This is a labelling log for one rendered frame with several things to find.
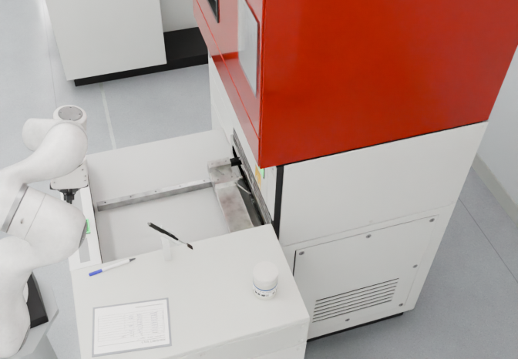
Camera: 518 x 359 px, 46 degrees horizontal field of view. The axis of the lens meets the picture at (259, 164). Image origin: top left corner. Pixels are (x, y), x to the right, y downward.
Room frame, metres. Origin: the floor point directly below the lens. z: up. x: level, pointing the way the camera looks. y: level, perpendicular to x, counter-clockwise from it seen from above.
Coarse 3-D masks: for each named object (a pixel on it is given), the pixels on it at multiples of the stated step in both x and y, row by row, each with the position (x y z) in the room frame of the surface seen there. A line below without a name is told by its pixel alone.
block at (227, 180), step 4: (216, 176) 1.42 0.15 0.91; (220, 176) 1.42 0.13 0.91; (224, 176) 1.42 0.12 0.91; (228, 176) 1.42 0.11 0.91; (232, 176) 1.42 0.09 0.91; (236, 176) 1.42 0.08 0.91; (216, 180) 1.40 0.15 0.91; (220, 180) 1.40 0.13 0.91; (224, 180) 1.40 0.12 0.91; (228, 180) 1.40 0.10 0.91; (232, 180) 1.40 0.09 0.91; (236, 180) 1.41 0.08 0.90; (216, 184) 1.38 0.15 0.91; (220, 184) 1.39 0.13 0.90; (224, 184) 1.39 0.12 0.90; (228, 184) 1.40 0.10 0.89; (232, 184) 1.40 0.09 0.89; (216, 188) 1.38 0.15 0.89; (220, 188) 1.39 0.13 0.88
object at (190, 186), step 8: (184, 184) 1.43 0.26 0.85; (192, 184) 1.43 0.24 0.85; (200, 184) 1.43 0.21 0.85; (208, 184) 1.44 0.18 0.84; (144, 192) 1.39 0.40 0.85; (152, 192) 1.39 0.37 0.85; (160, 192) 1.39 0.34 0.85; (168, 192) 1.40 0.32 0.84; (176, 192) 1.40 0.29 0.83; (184, 192) 1.41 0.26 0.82; (104, 200) 1.34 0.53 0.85; (112, 200) 1.34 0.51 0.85; (120, 200) 1.34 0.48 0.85; (128, 200) 1.35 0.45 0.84; (136, 200) 1.36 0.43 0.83; (144, 200) 1.37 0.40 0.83; (104, 208) 1.32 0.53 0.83; (112, 208) 1.33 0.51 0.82
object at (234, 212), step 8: (216, 192) 1.37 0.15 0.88; (224, 192) 1.37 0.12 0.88; (232, 192) 1.37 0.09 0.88; (224, 200) 1.33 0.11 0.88; (232, 200) 1.33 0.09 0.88; (240, 200) 1.34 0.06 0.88; (224, 208) 1.30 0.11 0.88; (232, 208) 1.30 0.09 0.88; (240, 208) 1.30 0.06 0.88; (224, 216) 1.27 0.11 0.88; (232, 216) 1.26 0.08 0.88; (240, 216) 1.27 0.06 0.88; (248, 216) 1.27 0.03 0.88; (232, 224) 1.23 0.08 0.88; (240, 224) 1.23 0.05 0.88; (248, 224) 1.23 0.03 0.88
